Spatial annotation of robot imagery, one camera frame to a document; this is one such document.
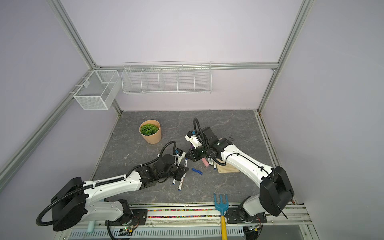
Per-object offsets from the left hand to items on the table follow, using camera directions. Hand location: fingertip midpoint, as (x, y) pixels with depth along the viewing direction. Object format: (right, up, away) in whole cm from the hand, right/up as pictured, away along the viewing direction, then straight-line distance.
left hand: (187, 169), depth 79 cm
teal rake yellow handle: (+18, -18, -4) cm, 26 cm away
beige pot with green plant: (-24, +20, +15) cm, 35 cm away
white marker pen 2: (-8, -9, +5) cm, 13 cm away
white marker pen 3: (+16, -1, +12) cm, 20 cm away
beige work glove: (+23, -3, +10) cm, 25 cm away
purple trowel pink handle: (+11, 0, +12) cm, 16 cm away
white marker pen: (0, +4, -1) cm, 4 cm away
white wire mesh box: (-60, +47, +18) cm, 78 cm away
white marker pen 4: (+13, +1, +13) cm, 18 cm away
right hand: (0, +6, -1) cm, 6 cm away
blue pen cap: (+5, -4, +10) cm, 12 cm away
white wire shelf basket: (-13, +56, +20) cm, 61 cm away
